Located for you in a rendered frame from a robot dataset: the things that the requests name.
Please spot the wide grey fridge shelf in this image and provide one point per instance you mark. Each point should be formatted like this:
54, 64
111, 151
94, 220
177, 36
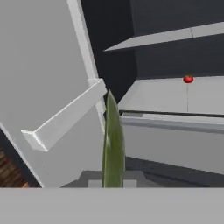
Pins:
163, 94

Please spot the red tomato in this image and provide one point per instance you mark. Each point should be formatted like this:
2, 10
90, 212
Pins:
188, 79

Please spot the grey fridge door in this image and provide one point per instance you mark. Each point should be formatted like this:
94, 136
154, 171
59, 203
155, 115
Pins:
38, 58

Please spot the fridge with dark interior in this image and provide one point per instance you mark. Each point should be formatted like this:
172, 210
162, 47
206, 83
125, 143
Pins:
116, 35

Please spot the thin grey fridge shelf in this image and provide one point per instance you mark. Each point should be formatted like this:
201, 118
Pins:
175, 35

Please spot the grey fridge drawer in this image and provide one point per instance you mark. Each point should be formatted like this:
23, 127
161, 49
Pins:
175, 143

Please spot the white fridge door shelf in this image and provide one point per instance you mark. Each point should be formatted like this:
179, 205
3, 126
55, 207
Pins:
67, 116

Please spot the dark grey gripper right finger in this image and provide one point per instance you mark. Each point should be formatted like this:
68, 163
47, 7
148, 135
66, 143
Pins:
137, 176

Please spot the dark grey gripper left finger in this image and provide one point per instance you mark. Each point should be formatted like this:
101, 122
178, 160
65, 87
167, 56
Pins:
84, 176

